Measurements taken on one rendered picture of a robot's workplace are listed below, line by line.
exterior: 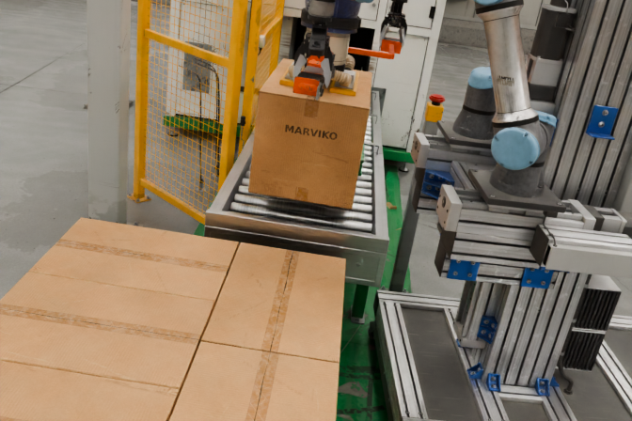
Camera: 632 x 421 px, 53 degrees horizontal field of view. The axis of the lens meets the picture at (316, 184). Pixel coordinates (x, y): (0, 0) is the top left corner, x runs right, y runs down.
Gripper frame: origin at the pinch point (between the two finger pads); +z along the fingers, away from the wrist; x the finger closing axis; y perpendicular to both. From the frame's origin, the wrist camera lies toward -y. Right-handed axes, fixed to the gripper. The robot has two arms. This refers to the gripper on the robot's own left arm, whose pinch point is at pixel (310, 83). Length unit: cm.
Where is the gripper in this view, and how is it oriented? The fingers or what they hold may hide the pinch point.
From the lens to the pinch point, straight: 192.7
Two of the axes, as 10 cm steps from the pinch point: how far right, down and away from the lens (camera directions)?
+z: -1.3, 9.1, 3.8
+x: -9.9, -1.6, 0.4
